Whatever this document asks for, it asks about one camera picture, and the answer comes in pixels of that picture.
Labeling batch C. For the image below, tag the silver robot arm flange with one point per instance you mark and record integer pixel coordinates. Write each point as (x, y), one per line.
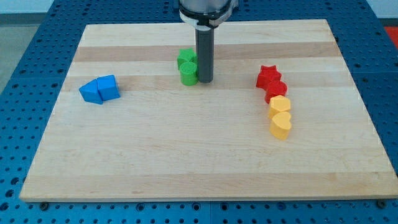
(204, 15)

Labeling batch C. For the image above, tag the green circle block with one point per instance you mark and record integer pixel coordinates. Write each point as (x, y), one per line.
(188, 73)

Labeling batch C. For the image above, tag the red circle block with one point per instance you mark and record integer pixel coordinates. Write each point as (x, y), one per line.
(275, 88)

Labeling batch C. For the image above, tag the blue cube block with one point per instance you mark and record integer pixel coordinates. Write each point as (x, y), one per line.
(108, 87)

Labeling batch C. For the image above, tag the green star block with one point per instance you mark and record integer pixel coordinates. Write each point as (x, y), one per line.
(186, 55)

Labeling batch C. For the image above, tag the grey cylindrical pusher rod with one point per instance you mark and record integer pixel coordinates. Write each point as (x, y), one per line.
(205, 55)

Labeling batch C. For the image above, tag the red star block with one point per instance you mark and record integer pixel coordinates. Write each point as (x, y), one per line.
(266, 75)

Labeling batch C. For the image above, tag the yellow hexagon block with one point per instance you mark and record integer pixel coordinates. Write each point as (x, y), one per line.
(278, 104)

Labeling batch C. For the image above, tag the yellow heart block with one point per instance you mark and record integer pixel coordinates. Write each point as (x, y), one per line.
(280, 125)

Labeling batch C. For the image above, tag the wooden board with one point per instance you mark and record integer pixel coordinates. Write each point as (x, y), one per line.
(164, 141)

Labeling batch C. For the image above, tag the blue triangle block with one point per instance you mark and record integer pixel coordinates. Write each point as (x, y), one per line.
(90, 92)

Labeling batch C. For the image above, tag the blue perforated table plate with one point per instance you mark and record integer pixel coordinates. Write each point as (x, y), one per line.
(29, 96)

